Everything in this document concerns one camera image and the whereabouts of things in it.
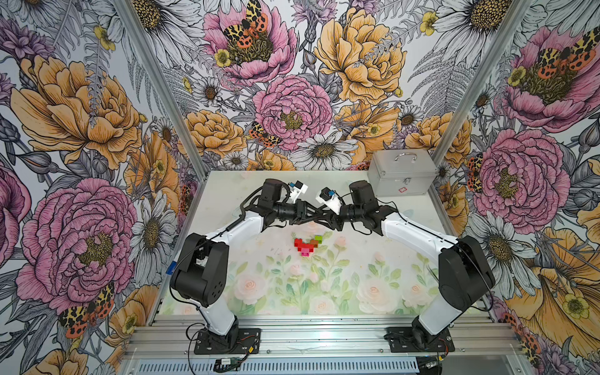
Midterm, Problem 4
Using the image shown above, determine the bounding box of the aluminium front rail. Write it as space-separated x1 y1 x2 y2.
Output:
124 313 521 359

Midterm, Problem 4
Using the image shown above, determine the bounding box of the blue white card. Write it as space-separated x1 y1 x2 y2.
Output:
166 261 178 275

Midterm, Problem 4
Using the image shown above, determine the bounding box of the silver metal case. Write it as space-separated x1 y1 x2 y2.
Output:
368 149 436 198

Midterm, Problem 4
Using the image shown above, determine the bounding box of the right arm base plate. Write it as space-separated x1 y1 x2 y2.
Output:
384 326 456 355

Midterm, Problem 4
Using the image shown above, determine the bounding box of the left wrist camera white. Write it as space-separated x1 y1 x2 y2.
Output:
289 181 308 203

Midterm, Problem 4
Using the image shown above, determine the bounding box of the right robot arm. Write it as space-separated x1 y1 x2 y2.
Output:
316 181 496 352

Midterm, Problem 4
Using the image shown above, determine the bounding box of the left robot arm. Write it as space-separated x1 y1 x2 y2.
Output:
170 179 330 354

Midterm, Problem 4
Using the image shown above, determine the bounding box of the small green circuit board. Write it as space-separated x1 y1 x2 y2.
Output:
212 358 237 373

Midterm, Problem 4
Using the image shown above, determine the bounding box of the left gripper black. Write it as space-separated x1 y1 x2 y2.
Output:
273 198 323 225

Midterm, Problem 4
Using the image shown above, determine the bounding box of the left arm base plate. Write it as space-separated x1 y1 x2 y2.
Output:
193 328 261 356

